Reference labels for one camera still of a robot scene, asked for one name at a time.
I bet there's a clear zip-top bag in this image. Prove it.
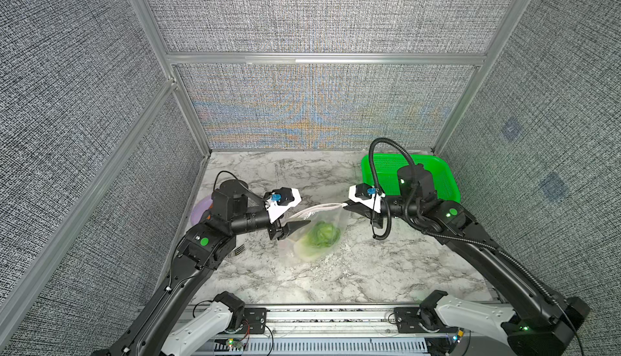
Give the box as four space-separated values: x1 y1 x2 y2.
278 203 349 265

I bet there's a green chinese cabbage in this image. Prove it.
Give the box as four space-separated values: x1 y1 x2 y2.
294 221 341 262

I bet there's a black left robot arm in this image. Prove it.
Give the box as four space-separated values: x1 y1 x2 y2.
97 179 306 355

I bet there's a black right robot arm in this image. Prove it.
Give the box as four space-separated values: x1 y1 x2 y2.
344 164 590 355

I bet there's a silver fork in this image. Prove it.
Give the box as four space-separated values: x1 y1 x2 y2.
229 244 246 257

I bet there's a purple plate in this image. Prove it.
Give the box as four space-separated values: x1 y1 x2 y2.
189 195 213 227

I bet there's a green plastic basket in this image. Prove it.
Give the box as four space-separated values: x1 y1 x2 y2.
374 153 461 202

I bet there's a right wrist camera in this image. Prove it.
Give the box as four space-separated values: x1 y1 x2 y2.
349 183 383 205

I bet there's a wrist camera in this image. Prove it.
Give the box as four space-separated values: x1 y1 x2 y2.
265 187 302 223
349 183 383 205

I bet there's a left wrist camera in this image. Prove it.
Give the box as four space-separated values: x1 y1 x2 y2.
265 187 302 223

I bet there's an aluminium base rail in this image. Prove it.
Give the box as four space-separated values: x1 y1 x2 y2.
125 303 525 342

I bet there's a white perforated cable tray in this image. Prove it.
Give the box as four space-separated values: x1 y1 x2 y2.
190 337 430 355

